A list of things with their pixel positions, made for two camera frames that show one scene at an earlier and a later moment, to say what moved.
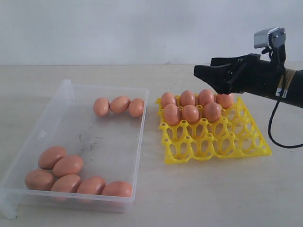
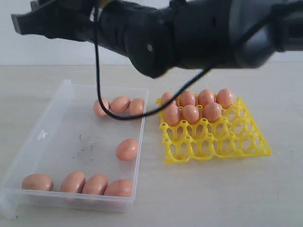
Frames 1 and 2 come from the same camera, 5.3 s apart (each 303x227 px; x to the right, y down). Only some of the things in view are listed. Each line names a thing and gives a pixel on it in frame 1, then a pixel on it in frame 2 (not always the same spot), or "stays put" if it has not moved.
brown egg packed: [205, 96] stays put
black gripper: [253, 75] -> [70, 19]
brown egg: [211, 111] stays put
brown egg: [67, 165] -> [127, 150]
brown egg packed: [167, 98] stays put
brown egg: [172, 116] stays put
